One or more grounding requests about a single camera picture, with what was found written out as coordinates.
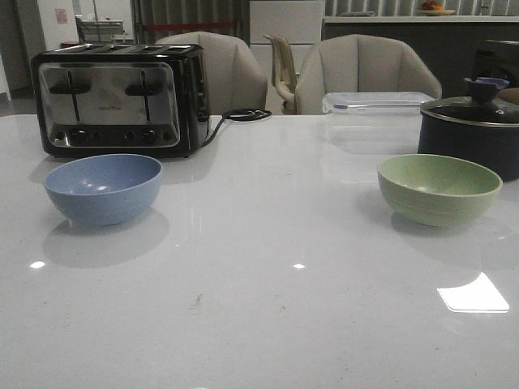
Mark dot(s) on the blue bowl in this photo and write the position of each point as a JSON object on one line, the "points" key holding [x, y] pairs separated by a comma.
{"points": [[104, 190]]}

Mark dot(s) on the green bowl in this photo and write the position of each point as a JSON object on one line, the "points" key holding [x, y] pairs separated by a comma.
{"points": [[435, 190]]}

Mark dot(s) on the beige chair on left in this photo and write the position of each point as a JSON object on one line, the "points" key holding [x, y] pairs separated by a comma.
{"points": [[235, 79]]}

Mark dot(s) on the clear plastic storage container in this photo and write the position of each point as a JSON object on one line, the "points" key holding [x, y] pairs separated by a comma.
{"points": [[374, 122]]}

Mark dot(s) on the beige office chair behind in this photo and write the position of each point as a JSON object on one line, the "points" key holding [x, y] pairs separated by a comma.
{"points": [[284, 77]]}

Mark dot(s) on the black and chrome toaster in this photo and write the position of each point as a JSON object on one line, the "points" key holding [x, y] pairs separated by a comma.
{"points": [[94, 99]]}

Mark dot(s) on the beige chair on right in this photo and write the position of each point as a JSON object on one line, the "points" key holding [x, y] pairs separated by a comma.
{"points": [[361, 63]]}

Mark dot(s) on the white cabinet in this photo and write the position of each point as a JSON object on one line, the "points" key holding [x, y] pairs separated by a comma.
{"points": [[299, 22]]}

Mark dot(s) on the dark blue cooking pot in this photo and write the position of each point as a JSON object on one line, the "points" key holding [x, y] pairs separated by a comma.
{"points": [[495, 147]]}

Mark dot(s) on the glass pot lid blue knob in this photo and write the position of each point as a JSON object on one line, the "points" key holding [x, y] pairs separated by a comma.
{"points": [[480, 106]]}

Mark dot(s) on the fruit bowl on counter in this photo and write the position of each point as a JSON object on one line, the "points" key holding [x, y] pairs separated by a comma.
{"points": [[433, 8]]}

